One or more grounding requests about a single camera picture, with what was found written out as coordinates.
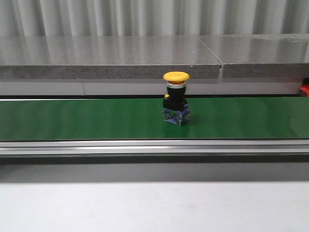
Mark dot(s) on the white base panel under slabs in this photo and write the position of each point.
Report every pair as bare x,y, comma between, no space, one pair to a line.
87,87

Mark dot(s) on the green conveyor belt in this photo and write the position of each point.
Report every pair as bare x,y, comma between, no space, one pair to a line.
231,118

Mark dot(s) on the grey stone slab right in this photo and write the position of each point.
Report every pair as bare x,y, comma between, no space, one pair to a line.
282,56

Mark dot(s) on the grey stone slab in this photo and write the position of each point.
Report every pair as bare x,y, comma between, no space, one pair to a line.
104,57
282,56

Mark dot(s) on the grey stone slab left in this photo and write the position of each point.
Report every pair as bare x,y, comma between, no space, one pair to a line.
104,57

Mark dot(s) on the red plastic tray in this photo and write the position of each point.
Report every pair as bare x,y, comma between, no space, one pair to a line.
304,90

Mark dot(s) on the yellow mushroom push button switch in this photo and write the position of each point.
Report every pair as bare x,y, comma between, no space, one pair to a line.
175,105

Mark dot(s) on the aluminium conveyor side rail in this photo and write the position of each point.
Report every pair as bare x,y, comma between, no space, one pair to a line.
153,147

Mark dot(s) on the white corrugated wall panel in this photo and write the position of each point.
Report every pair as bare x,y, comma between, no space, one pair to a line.
152,17

